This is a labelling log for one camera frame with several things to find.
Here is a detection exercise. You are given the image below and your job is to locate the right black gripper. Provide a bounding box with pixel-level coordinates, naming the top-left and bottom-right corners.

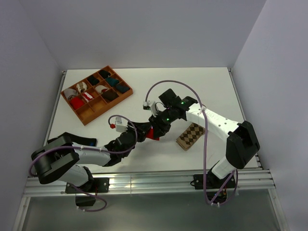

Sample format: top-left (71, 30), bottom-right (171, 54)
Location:
top-left (149, 107), bottom-right (176, 140)

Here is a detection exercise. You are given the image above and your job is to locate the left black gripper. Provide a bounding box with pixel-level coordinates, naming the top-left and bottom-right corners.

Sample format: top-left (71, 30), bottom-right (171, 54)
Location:
top-left (125, 120), bottom-right (151, 145)

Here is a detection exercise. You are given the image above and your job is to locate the beige argyle sock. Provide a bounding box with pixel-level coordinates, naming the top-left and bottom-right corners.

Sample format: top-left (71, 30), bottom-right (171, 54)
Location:
top-left (176, 123), bottom-right (205, 151)

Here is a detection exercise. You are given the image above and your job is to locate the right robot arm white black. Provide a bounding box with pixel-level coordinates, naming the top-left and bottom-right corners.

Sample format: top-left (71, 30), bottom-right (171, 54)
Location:
top-left (143, 89), bottom-right (260, 188)

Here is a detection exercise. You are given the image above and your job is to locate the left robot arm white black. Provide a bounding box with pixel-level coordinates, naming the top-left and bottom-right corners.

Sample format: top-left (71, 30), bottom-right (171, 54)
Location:
top-left (31, 122), bottom-right (153, 192)

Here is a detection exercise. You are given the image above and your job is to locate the black blue patterned sock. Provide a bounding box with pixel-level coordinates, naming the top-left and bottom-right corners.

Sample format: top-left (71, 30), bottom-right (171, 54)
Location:
top-left (63, 132), bottom-right (97, 147)

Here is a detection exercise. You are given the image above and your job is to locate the orange divided sock tray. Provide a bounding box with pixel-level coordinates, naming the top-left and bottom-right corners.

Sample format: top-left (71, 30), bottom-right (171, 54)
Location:
top-left (61, 66), bottom-right (133, 126)

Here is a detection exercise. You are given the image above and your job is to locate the dark green rolled sock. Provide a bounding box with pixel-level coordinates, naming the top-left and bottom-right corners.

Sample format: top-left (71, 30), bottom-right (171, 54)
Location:
top-left (115, 84), bottom-right (130, 94)

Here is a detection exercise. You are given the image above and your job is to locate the red white striped sock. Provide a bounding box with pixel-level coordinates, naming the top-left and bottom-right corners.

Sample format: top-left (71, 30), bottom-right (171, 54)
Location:
top-left (81, 92), bottom-right (94, 102)

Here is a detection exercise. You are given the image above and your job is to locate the white red rolled sock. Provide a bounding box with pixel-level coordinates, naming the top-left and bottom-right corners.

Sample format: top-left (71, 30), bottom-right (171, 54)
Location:
top-left (95, 85), bottom-right (109, 94)

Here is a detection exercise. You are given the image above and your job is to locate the teal rolled sock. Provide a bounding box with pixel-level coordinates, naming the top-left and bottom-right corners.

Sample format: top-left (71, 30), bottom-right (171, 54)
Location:
top-left (105, 77), bottom-right (120, 87)

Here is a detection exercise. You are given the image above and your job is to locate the black rolled sock middle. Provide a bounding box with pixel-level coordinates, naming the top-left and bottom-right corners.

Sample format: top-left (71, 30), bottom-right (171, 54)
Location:
top-left (87, 75), bottom-right (100, 86)

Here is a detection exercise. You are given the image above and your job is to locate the black rolled sock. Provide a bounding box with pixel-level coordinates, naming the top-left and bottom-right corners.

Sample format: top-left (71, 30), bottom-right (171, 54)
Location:
top-left (87, 75), bottom-right (100, 86)
top-left (98, 70), bottom-right (111, 79)

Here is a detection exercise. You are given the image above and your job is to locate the beige brown rolled sock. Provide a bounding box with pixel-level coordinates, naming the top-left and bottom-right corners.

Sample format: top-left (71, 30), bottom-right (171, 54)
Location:
top-left (76, 81), bottom-right (88, 93)

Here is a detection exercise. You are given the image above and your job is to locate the black rolled sock far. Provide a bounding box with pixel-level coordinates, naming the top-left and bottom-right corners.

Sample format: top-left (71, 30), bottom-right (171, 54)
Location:
top-left (98, 70), bottom-right (111, 79)

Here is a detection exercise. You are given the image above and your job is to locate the grey rolled sock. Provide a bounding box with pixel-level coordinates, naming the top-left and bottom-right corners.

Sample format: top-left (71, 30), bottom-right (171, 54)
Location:
top-left (63, 88), bottom-right (78, 101)

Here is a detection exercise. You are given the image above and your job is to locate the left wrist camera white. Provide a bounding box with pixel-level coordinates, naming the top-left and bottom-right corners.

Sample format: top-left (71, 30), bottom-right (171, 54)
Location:
top-left (109, 116), bottom-right (127, 133)

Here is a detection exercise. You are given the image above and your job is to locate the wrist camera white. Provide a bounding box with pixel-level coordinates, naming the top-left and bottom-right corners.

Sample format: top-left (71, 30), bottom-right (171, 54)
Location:
top-left (109, 116), bottom-right (127, 133)
top-left (142, 101), bottom-right (157, 116)

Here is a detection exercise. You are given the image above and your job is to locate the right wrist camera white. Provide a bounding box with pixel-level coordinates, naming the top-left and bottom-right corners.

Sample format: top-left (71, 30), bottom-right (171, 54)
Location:
top-left (142, 101), bottom-right (157, 116)

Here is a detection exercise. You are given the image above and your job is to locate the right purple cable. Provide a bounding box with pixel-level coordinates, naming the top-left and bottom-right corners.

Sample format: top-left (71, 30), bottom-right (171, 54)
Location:
top-left (145, 80), bottom-right (239, 205)

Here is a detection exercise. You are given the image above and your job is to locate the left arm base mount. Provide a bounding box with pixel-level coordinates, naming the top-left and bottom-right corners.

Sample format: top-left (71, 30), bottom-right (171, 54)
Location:
top-left (65, 177), bottom-right (110, 210)

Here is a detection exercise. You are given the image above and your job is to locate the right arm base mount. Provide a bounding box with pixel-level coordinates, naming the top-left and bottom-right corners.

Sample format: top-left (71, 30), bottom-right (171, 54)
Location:
top-left (190, 172), bottom-right (238, 204)

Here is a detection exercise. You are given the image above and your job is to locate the aluminium rail frame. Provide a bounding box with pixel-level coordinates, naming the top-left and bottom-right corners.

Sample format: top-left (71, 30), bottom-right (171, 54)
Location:
top-left (12, 68), bottom-right (289, 231)

